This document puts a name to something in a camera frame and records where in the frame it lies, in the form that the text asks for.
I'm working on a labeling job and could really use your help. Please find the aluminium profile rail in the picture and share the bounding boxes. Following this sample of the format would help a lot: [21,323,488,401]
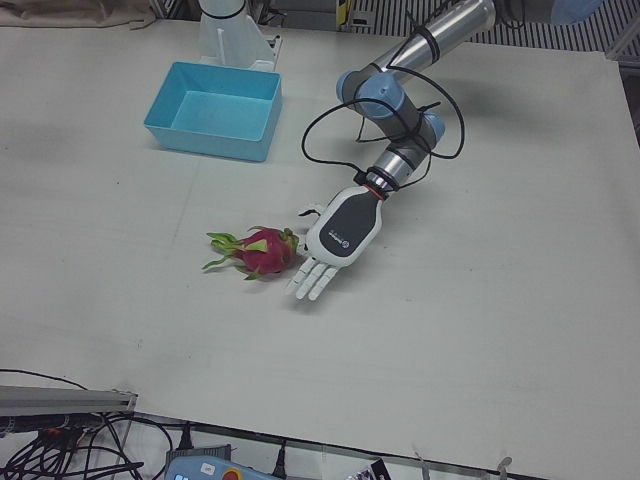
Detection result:
[0,384,139,416]

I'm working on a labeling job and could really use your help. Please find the thin black cable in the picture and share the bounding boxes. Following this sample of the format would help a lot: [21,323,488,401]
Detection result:
[0,368,91,392]

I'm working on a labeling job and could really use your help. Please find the ribbed metal grille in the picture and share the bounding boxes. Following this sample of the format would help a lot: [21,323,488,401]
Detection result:
[349,0,640,51]

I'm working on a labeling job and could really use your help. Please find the light blue plastic bin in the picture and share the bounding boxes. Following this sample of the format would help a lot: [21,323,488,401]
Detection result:
[143,61,283,164]

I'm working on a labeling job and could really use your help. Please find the aluminium frame beam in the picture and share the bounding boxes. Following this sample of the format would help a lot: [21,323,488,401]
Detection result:
[606,19,640,65]

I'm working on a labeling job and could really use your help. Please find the pink dragon fruit green scales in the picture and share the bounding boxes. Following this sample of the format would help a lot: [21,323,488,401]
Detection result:
[202,225,300,281]

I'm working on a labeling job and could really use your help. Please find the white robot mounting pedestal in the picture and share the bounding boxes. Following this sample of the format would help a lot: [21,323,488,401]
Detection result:
[198,0,285,71]

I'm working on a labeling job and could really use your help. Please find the black power strip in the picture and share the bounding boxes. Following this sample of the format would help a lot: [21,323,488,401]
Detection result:
[0,413,84,437]

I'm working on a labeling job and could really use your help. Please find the white and grey robot hand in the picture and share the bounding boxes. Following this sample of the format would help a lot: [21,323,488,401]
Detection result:
[286,185,389,303]

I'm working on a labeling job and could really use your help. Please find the tangled black floor cables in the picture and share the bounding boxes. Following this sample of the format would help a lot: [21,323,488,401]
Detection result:
[0,409,174,480]

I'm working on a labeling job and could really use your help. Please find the blue teach pendant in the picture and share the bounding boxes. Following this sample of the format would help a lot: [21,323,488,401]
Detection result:
[164,443,259,480]

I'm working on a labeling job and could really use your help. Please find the beige cloth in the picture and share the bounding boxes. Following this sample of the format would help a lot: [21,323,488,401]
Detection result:
[0,0,201,31]

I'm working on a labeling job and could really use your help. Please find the printed black and white card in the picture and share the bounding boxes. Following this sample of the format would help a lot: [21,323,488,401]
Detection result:
[348,457,392,480]

